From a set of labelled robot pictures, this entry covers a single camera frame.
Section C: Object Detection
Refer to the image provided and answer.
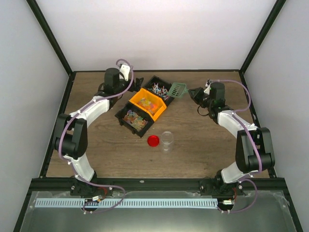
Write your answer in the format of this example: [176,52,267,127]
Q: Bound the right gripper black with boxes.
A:
[188,87,213,109]

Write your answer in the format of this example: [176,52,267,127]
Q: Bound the green slotted plastic scoop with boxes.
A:
[167,82,188,98]

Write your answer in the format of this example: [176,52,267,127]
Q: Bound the black bin with lollipops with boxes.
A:
[143,76,174,106]

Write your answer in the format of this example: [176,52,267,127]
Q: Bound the orange bin with gummies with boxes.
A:
[129,88,167,122]

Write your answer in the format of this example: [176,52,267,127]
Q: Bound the black bin with popsicle candies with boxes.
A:
[115,102,154,138]

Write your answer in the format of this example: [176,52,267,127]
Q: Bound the clear plastic jar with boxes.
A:
[160,131,174,153]

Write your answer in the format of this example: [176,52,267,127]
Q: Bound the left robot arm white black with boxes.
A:
[52,65,144,195]

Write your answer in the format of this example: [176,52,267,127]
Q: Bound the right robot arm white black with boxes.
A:
[188,80,275,195]

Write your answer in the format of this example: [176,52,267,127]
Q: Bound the red round lid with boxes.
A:
[147,135,160,147]

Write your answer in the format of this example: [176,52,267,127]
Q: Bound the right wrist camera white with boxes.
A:
[204,79,212,95]

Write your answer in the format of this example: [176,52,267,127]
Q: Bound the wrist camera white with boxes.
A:
[204,79,212,95]
[119,64,131,82]

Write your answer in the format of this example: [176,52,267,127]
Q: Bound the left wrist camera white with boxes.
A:
[119,64,131,82]

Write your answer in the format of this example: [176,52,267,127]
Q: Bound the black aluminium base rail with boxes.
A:
[30,177,287,196]

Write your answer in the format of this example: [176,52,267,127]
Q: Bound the light blue slotted cable duct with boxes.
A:
[34,198,218,209]

